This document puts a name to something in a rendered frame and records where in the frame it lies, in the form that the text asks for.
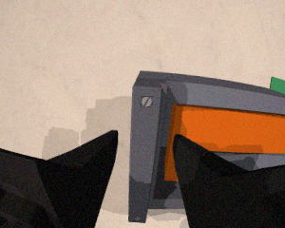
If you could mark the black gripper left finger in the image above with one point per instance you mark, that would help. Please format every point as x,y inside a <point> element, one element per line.
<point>71,187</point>

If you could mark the orange l-shaped part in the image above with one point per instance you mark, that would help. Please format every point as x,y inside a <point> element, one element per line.
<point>225,130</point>

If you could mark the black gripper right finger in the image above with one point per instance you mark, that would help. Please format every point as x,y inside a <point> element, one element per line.
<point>217,193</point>

